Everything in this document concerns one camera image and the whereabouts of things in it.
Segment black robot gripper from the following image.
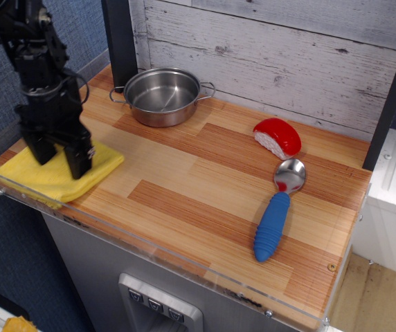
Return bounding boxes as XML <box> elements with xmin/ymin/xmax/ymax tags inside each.
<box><xmin>15</xmin><ymin>84</ymin><xmax>95</xmax><ymax>180</ymax></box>

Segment yellow cloth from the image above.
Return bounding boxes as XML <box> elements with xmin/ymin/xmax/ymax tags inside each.
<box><xmin>0</xmin><ymin>141</ymin><xmax>125</xmax><ymax>209</ymax></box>

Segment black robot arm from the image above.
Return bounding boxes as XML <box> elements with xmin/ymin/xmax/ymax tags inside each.
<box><xmin>0</xmin><ymin>1</ymin><xmax>95</xmax><ymax>179</ymax></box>

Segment clear acrylic table guard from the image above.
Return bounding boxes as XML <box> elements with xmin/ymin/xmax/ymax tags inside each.
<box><xmin>0</xmin><ymin>48</ymin><xmax>372</xmax><ymax>332</ymax></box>

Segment small stainless steel pot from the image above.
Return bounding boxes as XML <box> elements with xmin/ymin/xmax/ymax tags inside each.
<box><xmin>109</xmin><ymin>67</ymin><xmax>216</xmax><ymax>128</ymax></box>

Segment grey toy cabinet front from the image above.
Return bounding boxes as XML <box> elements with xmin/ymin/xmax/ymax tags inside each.
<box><xmin>40</xmin><ymin>211</ymin><xmax>299</xmax><ymax>332</ymax></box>

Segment silver button panel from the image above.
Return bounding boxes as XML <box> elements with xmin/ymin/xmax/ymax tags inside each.
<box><xmin>118</xmin><ymin>273</ymin><xmax>204</xmax><ymax>331</ymax></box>

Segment red and white sushi toy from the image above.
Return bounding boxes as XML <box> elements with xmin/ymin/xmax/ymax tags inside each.
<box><xmin>253</xmin><ymin>118</ymin><xmax>302</xmax><ymax>160</ymax></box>

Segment white toy sink unit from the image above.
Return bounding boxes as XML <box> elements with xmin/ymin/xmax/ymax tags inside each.
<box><xmin>352</xmin><ymin>129</ymin><xmax>396</xmax><ymax>272</ymax></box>

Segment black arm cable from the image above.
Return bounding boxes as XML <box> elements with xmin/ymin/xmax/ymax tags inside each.
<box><xmin>61</xmin><ymin>67</ymin><xmax>91</xmax><ymax>104</ymax></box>

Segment black vertical left post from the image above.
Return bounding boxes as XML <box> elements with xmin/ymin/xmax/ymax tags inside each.
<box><xmin>101</xmin><ymin>0</ymin><xmax>138</xmax><ymax>86</ymax></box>

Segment black vertical post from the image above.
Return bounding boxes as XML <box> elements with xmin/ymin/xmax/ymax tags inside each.
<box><xmin>101</xmin><ymin>0</ymin><xmax>138</xmax><ymax>86</ymax></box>
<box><xmin>362</xmin><ymin>72</ymin><xmax>396</xmax><ymax>171</ymax></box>

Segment blue handled metal spoon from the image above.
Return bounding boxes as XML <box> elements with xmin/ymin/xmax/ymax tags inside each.
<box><xmin>253</xmin><ymin>158</ymin><xmax>306</xmax><ymax>263</ymax></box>

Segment black vertical right post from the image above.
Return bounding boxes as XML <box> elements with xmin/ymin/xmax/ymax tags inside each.
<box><xmin>362</xmin><ymin>72</ymin><xmax>396</xmax><ymax>171</ymax></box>

